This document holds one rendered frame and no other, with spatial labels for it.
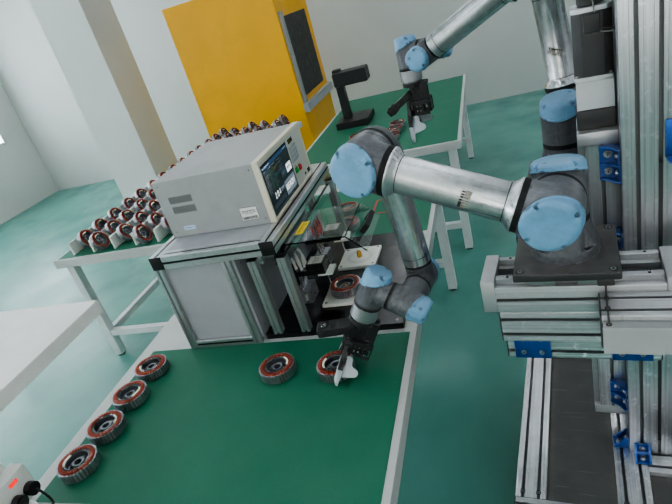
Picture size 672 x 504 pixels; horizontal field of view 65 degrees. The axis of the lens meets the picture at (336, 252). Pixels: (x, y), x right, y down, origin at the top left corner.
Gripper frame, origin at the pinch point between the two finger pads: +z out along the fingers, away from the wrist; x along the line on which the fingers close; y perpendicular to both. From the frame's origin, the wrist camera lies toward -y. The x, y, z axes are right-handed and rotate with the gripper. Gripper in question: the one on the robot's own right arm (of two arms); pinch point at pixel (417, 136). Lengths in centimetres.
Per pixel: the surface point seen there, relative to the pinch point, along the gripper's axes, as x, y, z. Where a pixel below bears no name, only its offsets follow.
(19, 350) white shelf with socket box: -130, -59, -5
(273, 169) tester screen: -46, -35, -10
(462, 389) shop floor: -11, 0, 115
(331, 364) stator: -84, -14, 38
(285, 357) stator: -82, -30, 37
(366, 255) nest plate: -21.9, -23.0, 37.0
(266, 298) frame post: -69, -39, 24
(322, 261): -49, -27, 23
